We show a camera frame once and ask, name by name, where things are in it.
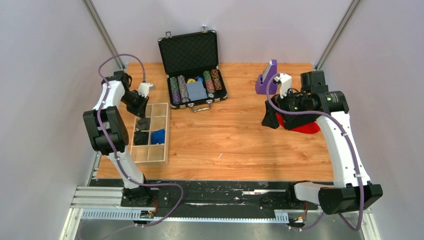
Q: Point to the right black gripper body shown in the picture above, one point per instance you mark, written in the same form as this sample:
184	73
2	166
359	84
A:
290	102

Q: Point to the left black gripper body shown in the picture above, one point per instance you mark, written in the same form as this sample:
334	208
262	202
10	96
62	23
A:
135	102

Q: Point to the grey underwear white waistband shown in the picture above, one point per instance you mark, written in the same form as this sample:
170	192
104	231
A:
143	124

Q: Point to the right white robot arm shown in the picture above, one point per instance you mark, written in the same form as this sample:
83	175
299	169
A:
352	189

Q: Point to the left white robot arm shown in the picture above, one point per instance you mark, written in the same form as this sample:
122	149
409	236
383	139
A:
108	134

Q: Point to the red underwear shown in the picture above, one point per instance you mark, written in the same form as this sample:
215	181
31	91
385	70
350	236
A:
309	128

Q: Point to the wooden compartment tray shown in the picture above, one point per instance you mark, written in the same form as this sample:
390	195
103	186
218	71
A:
149	144

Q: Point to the black rolled cloth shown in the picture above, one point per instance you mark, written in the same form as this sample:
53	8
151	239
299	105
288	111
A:
141	138

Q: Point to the blue rolled cloth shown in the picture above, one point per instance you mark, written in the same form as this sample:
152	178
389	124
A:
158	137

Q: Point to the purple card holder stand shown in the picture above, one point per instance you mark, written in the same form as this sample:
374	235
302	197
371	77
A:
265	77

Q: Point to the black poker chip case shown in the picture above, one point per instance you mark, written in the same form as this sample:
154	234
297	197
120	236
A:
191	65

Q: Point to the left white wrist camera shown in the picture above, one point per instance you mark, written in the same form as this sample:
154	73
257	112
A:
144	89

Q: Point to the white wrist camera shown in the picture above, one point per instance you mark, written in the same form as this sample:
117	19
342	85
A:
284	82
144	89

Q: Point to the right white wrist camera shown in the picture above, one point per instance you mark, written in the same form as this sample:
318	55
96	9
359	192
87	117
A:
284	82

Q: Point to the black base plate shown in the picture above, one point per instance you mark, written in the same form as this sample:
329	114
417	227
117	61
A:
219	199

